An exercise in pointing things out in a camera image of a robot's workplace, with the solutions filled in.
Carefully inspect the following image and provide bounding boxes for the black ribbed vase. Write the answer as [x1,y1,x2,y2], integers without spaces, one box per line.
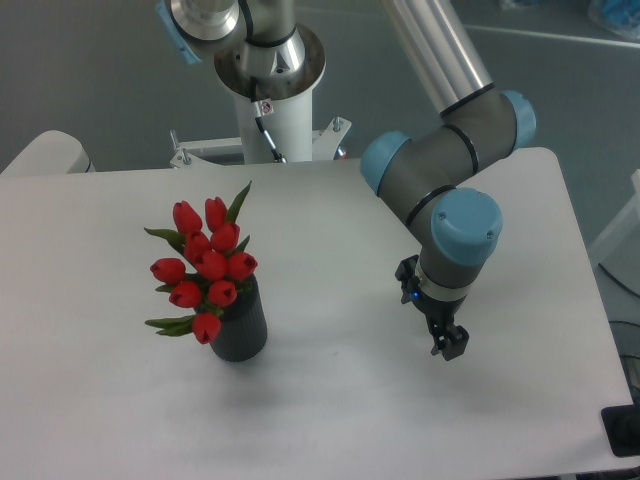
[192,275,268,362]

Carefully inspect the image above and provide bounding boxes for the white rounded furniture piece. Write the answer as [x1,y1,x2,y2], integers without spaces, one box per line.
[1,130,96,178]

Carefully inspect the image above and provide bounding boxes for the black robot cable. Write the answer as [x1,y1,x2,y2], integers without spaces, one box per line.
[248,74,289,165]

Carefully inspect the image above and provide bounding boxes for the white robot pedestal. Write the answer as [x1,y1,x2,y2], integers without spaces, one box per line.
[168,24,352,170]

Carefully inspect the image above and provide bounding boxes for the red tulip bouquet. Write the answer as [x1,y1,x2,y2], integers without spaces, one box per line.
[144,185,258,345]

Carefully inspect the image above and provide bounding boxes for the clear bag with blue items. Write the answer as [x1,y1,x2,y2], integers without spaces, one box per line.
[588,0,639,40]

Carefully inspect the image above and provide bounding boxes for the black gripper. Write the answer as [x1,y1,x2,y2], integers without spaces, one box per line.
[395,255,469,361]

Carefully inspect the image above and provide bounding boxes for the black device at table edge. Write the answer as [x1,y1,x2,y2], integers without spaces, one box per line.
[601,405,639,458]

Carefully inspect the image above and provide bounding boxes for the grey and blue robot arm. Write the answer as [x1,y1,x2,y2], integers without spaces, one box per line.
[156,1,536,360]

